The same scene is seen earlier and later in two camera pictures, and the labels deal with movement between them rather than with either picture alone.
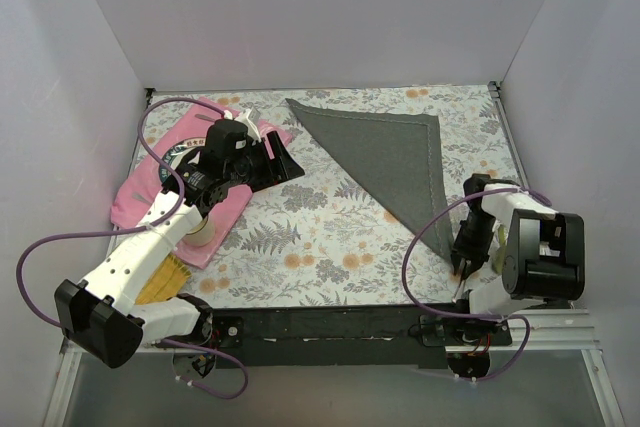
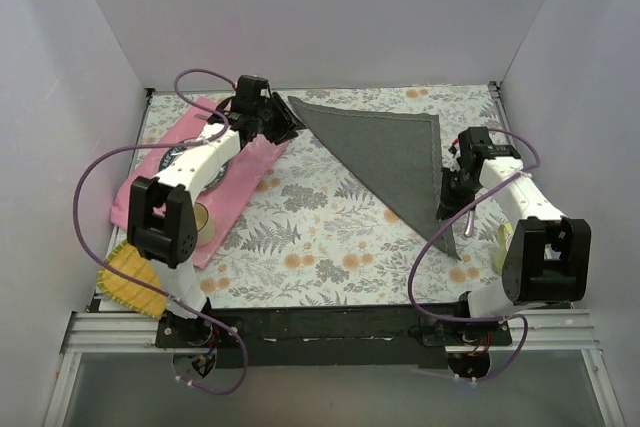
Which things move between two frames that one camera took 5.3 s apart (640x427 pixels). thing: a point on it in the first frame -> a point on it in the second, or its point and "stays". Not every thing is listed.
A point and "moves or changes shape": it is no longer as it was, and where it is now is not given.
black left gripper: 270,162 -> 279,114
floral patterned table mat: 328,237 stays
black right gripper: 470,249 -> 449,195
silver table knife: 459,290 moves or changes shape
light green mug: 498,261 stays
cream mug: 202,234 stays
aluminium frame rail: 559,331 stays
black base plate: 355,335 stays
